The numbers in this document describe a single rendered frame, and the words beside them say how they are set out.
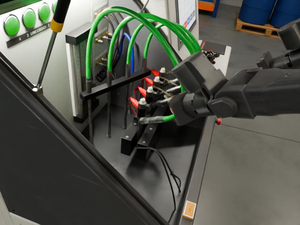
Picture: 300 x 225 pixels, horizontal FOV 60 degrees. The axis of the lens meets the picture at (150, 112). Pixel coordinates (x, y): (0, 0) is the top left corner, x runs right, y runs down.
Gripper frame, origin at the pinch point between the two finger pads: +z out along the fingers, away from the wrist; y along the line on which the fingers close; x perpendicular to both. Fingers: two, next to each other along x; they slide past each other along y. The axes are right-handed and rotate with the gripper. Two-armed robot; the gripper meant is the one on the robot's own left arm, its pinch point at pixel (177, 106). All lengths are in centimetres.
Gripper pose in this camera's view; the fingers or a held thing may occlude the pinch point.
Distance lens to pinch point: 68.0
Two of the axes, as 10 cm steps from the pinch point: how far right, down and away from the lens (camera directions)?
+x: 3.9, 9.2, 0.8
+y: -8.7, 4.0, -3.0
